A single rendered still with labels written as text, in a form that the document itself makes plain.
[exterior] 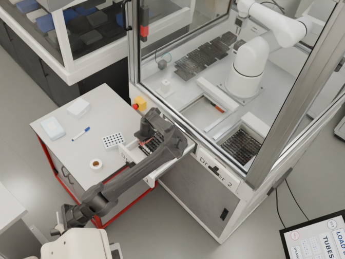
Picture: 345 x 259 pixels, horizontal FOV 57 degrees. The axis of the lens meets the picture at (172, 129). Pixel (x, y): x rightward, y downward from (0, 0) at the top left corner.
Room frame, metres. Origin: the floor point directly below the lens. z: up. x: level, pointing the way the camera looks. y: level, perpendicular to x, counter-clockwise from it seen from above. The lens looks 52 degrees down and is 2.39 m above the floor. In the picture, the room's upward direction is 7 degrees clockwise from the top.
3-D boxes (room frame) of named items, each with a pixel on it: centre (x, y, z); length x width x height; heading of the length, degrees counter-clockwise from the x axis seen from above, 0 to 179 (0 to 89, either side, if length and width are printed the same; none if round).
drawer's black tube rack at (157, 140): (1.04, 0.04, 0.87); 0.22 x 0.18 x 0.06; 139
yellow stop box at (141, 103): (1.33, 0.23, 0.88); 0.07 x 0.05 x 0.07; 49
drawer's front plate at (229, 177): (0.92, -0.27, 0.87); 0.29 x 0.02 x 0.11; 49
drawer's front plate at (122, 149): (0.89, 0.17, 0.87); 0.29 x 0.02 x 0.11; 49
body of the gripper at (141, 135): (1.00, 0.14, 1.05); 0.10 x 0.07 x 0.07; 139
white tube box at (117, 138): (1.09, 0.35, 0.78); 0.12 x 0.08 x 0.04; 122
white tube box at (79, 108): (1.30, 0.62, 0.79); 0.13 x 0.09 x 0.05; 154
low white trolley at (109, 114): (1.17, 0.47, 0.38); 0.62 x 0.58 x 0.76; 49
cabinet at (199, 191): (1.46, -0.39, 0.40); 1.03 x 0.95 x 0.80; 49
